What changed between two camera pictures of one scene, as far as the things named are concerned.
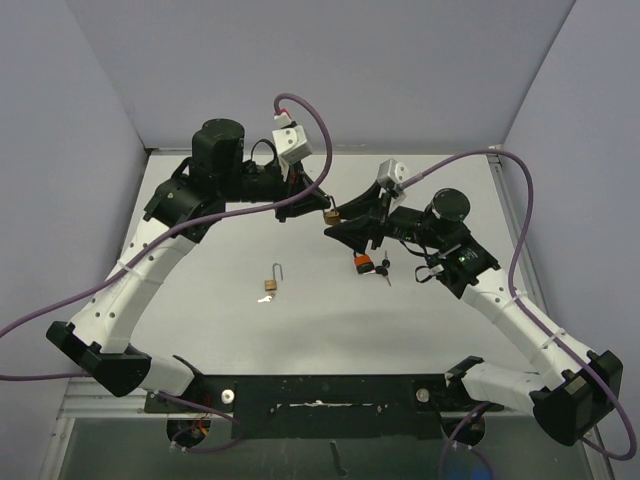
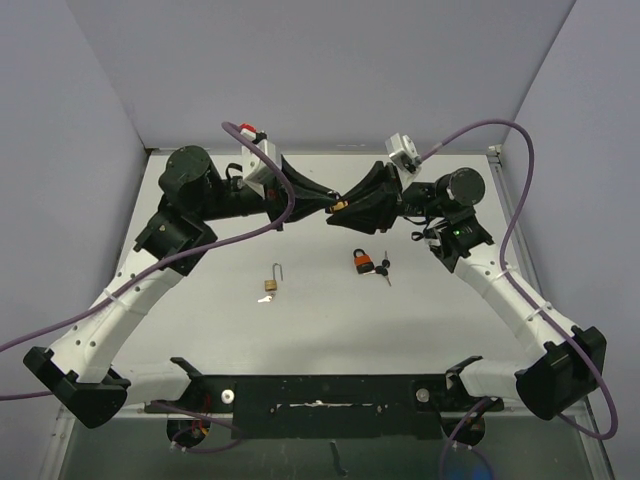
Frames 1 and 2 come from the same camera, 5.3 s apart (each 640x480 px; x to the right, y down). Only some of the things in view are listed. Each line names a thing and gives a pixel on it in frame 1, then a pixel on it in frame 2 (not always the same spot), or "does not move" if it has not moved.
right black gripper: (363, 227) -> (377, 211)
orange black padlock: (363, 264) does not move
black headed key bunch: (383, 269) does not move
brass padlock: (271, 284) does not move
